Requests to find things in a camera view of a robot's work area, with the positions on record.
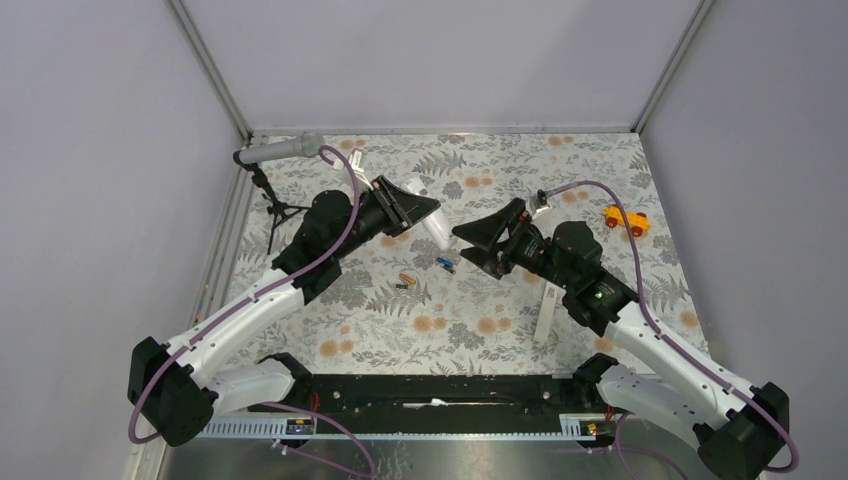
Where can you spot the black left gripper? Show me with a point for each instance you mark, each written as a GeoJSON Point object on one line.
{"type": "Point", "coordinates": [402, 209]}

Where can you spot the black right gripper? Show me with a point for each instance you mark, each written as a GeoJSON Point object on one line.
{"type": "Point", "coordinates": [488, 230]}

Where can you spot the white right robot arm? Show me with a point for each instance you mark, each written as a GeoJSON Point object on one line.
{"type": "Point", "coordinates": [736, 427]}

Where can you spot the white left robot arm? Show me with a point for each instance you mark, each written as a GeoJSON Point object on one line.
{"type": "Point", "coordinates": [179, 385]}

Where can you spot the long white rectangular remote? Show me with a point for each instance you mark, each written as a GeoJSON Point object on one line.
{"type": "Point", "coordinates": [550, 299]}

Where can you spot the floral patterned table mat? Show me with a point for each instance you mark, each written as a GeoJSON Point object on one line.
{"type": "Point", "coordinates": [462, 321]}

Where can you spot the grey microphone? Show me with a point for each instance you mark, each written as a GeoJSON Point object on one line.
{"type": "Point", "coordinates": [305, 145]}

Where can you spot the yellow toy car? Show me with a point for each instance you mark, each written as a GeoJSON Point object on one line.
{"type": "Point", "coordinates": [637, 222]}

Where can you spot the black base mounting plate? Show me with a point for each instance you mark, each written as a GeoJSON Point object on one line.
{"type": "Point", "coordinates": [335, 395]}

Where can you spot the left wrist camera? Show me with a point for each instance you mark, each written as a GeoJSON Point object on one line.
{"type": "Point", "coordinates": [355, 160]}

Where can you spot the slotted cable duct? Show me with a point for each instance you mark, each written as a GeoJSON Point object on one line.
{"type": "Point", "coordinates": [408, 425]}

